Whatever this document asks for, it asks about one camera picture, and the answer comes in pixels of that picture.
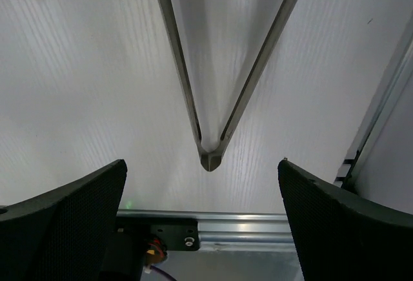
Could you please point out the stainless steel food tongs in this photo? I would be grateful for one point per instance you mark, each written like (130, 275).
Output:
(221, 48)

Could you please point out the aluminium front frame rail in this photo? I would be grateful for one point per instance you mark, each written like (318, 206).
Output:
(230, 231)

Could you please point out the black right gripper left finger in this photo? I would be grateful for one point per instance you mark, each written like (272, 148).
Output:
(62, 234)

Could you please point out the aluminium right side frame rail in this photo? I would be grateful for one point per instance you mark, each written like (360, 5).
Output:
(395, 77)

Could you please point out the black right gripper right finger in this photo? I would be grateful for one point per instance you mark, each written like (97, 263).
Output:
(341, 236)

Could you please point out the aluminium frame rail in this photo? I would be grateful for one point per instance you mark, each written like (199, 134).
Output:
(395, 77)
(230, 231)

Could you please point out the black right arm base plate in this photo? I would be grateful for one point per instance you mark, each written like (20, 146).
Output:
(175, 234)

